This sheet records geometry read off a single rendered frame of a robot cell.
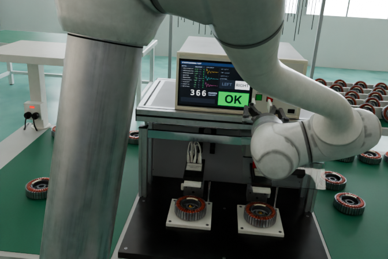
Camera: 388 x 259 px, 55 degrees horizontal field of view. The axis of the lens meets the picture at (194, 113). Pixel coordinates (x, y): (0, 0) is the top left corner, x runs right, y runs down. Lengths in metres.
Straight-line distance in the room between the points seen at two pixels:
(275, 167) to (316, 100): 0.21
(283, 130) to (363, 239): 0.69
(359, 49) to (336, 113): 7.31
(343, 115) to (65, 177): 0.53
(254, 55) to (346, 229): 1.06
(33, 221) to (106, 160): 0.94
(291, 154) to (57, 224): 0.51
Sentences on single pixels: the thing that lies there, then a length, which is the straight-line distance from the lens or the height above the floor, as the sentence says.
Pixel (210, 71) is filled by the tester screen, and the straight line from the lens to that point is 1.28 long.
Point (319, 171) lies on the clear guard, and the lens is 1.17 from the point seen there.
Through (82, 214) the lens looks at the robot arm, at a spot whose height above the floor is 1.26.
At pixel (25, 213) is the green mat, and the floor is 0.75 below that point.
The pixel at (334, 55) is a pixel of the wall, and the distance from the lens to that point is 7.95.
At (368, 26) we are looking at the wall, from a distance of 8.04.
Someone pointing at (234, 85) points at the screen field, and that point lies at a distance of 1.29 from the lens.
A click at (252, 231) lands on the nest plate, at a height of 0.78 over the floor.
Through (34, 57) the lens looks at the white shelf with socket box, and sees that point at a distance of 1.75.
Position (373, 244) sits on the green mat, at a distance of 1.46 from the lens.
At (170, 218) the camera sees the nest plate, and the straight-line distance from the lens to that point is 1.33.
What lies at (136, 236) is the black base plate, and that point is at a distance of 1.28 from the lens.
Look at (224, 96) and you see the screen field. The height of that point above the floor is 1.18.
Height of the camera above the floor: 1.56
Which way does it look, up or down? 20 degrees down
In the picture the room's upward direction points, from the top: 3 degrees clockwise
